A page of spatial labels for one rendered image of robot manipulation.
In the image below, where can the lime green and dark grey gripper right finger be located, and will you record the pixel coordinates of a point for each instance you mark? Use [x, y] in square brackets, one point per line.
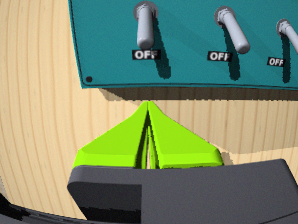
[175, 146]

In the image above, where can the teal wedge-shaped console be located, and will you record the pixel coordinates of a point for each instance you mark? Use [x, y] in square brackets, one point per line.
[186, 43]

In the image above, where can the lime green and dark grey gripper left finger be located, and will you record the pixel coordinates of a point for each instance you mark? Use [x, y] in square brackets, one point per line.
[122, 145]

